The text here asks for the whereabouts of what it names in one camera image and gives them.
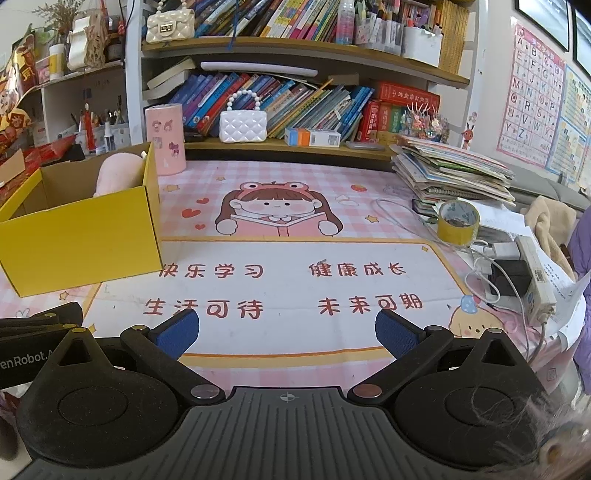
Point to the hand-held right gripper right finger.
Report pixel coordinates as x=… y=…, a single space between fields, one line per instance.
x=397 y=332

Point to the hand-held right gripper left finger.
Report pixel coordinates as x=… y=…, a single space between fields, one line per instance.
x=178 y=330

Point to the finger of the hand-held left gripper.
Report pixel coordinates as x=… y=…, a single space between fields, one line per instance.
x=46 y=321

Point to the yellow cardboard box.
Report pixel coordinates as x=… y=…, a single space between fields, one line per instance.
x=78 y=240

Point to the large pink plush toy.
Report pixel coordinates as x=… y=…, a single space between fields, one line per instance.
x=117 y=175

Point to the yellow tape roll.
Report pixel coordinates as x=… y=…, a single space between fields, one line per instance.
x=457 y=228

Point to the black power adapter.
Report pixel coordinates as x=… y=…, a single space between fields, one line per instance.
x=510 y=279

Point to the white power adapter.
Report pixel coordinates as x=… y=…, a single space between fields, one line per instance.
x=501 y=253

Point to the white power strip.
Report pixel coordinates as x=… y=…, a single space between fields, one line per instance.
x=535 y=281

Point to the brown cardboard sheet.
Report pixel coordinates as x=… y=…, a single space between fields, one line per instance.
x=11 y=168

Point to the red festive paper sheets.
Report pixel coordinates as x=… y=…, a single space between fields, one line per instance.
x=41 y=159

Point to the stack of booklets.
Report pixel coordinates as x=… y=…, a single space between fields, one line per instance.
x=452 y=170

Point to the beige towel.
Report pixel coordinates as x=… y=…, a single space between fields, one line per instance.
x=549 y=230

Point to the white box red label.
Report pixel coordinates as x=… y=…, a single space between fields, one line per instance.
x=39 y=136

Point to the pink cartoon box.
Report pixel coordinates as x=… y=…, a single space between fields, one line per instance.
x=165 y=143

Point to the grey flat pouch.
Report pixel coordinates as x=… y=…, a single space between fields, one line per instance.
x=364 y=145

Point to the small spray bottle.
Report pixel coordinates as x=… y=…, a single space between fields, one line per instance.
x=108 y=138

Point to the purple jacket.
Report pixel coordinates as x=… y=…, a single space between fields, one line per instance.
x=582 y=277

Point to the red tassel figure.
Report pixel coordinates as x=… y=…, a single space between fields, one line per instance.
x=87 y=129

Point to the white brush holder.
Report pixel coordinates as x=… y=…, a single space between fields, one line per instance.
x=121 y=136

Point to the red upright dictionaries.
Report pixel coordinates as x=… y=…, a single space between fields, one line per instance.
x=383 y=122

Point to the colourful figurine cluster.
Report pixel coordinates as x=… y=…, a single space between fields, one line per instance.
x=425 y=122

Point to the orange white carton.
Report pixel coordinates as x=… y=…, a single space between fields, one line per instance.
x=311 y=137

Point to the white quilted handbag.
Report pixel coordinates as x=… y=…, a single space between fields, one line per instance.
x=243 y=127

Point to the white cubby shelf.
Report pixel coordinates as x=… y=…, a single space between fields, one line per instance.
x=55 y=97

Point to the red flat dictionary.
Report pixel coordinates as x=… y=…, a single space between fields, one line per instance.
x=408 y=94

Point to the thick paperback book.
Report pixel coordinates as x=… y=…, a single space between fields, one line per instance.
x=171 y=74
x=161 y=91

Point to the row of blue leaning books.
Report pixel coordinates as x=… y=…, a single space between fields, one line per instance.
x=286 y=106

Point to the white bottle yellow label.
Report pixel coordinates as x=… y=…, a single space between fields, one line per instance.
x=56 y=62

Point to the white rolled paper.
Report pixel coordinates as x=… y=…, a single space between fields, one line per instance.
x=258 y=68

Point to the patterned gift bag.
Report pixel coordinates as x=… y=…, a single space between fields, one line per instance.
x=97 y=41

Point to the white pen box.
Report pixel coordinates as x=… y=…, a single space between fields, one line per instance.
x=421 y=48

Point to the wooden bookshelf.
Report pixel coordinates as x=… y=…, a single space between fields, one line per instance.
x=300 y=48

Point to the clear pen organiser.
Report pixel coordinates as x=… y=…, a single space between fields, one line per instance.
x=379 y=32

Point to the row of yellow thin books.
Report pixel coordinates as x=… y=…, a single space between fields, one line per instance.
x=452 y=37

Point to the cream quilted handbag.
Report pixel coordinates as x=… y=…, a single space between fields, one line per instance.
x=170 y=27

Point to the dried flower bouquet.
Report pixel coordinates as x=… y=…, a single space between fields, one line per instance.
x=60 y=14

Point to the pastel glitter bottle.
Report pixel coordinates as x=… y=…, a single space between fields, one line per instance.
x=346 y=23

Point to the row of colourful upright books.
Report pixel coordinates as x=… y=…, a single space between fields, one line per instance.
x=277 y=18

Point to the black framed screen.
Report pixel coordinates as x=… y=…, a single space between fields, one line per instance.
x=542 y=18

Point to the deer wall sticker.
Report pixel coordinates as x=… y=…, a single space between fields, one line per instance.
x=469 y=131

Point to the blue chart wall poster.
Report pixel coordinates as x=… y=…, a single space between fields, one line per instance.
x=572 y=129

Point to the alphabet wall poster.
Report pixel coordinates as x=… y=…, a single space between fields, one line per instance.
x=531 y=97

